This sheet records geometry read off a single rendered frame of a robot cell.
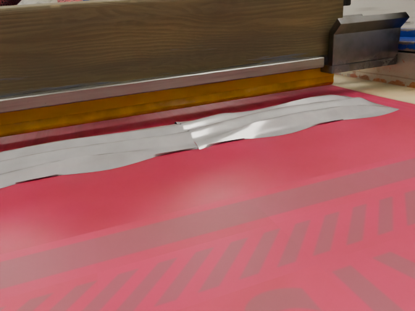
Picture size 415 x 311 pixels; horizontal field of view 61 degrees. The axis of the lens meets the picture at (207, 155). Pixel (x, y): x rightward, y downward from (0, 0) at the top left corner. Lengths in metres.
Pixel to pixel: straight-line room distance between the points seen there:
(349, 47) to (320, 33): 0.03
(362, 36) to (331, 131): 0.15
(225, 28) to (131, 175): 0.18
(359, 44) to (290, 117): 0.14
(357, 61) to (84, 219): 0.31
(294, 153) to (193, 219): 0.09
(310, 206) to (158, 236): 0.07
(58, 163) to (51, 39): 0.11
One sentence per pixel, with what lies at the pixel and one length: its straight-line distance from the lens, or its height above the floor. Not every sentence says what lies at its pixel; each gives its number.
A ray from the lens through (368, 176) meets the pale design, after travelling 0.21.
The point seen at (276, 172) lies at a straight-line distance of 0.21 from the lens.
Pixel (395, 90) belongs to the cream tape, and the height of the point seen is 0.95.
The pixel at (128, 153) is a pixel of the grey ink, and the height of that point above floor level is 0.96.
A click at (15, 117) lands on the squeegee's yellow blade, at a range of 0.34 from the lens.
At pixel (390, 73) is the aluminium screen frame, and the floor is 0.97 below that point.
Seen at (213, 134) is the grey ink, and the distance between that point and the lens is 0.26.
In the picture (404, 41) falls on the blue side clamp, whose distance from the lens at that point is 0.44.
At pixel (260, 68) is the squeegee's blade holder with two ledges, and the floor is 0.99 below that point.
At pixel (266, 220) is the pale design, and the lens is 0.16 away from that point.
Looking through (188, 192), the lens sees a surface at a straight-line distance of 0.19.
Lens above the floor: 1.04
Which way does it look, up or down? 21 degrees down
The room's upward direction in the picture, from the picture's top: 5 degrees counter-clockwise
